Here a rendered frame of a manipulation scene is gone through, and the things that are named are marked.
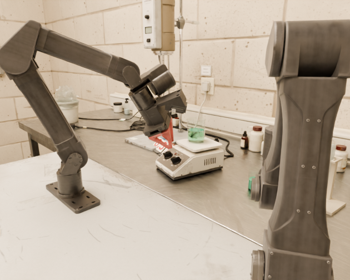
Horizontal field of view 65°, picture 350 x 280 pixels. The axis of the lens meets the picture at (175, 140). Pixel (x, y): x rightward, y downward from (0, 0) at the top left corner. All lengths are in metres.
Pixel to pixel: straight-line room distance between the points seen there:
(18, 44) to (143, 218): 0.47
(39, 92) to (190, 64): 0.98
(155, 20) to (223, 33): 0.38
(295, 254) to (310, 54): 0.22
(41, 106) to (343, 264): 0.71
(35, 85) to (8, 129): 2.38
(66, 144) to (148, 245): 0.32
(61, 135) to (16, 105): 2.35
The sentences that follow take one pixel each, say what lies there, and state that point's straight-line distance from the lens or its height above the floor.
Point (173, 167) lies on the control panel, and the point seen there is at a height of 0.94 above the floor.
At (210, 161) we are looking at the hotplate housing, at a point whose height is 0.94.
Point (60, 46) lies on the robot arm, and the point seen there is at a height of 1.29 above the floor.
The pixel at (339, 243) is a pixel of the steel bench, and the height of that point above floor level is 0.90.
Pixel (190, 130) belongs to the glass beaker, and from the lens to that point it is 0.91.
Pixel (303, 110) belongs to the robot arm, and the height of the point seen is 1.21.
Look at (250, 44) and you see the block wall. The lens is 1.32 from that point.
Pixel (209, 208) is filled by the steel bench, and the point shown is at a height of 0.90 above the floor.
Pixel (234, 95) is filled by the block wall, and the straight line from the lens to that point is 1.37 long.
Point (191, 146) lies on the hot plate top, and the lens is 0.89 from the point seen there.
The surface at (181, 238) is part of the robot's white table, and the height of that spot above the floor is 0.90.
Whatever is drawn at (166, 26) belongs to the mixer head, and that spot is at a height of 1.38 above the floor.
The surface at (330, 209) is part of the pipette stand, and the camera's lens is 0.79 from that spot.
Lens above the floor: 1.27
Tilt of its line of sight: 17 degrees down
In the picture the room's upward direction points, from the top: straight up
